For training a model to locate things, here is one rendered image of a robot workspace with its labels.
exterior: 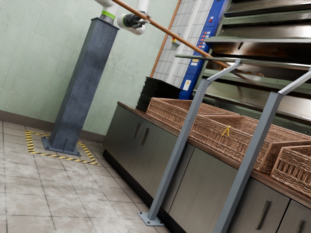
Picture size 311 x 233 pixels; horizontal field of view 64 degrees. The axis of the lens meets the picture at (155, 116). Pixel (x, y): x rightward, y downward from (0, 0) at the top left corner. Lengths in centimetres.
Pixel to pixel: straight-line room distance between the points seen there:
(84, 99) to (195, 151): 118
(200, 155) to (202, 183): 16
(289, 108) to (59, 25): 220
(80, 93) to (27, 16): 92
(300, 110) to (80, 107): 171
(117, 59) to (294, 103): 192
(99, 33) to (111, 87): 87
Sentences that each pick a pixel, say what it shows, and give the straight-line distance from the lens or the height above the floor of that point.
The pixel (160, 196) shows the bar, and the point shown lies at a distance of 164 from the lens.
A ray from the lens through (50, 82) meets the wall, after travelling 281.
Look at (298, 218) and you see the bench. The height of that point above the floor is 49.
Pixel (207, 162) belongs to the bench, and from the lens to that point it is 145.
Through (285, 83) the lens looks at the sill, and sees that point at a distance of 197.
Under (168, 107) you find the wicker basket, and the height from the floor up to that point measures 71.
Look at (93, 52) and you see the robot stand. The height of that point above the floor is 91.
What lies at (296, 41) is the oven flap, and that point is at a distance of 189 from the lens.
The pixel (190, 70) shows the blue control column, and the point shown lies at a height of 114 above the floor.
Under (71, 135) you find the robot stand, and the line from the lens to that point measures 236.
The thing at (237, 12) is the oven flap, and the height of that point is 171.
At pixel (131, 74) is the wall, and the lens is 308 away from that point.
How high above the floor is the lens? 73
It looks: 4 degrees down
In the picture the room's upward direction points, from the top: 21 degrees clockwise
